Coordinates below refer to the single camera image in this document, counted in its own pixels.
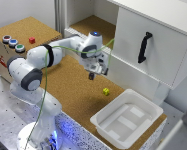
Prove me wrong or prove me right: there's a white cabinet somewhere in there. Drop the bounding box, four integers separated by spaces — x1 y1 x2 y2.
58 0 187 108

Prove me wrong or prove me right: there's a black door handle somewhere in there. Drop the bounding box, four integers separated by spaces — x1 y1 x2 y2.
137 31 154 65

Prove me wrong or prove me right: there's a blue button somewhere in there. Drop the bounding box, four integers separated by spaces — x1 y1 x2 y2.
8 38 19 48

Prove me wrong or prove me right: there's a green cable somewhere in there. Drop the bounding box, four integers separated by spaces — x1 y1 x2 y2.
24 38 116 150

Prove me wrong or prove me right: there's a red button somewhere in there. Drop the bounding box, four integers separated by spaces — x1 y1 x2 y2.
2 34 12 44

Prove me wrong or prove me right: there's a yellow block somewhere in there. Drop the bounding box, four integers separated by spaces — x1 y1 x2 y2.
102 87 111 96

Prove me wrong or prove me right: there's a white sliding door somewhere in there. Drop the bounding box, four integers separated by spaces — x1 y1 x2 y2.
111 6 187 91

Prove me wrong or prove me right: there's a white plastic box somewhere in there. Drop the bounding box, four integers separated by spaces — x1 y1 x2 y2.
89 88 165 150

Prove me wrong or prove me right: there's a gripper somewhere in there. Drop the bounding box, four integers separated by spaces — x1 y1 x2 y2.
79 53 110 77

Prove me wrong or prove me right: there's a wooden drawer box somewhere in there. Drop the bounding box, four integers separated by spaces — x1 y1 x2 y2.
0 16 64 85

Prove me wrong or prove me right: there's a purple block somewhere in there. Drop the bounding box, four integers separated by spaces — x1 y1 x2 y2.
88 72 96 81

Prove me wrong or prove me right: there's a pink block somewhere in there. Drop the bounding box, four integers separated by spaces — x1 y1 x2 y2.
28 37 37 45

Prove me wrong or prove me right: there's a green button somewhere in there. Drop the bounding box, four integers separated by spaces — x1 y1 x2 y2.
14 43 26 54

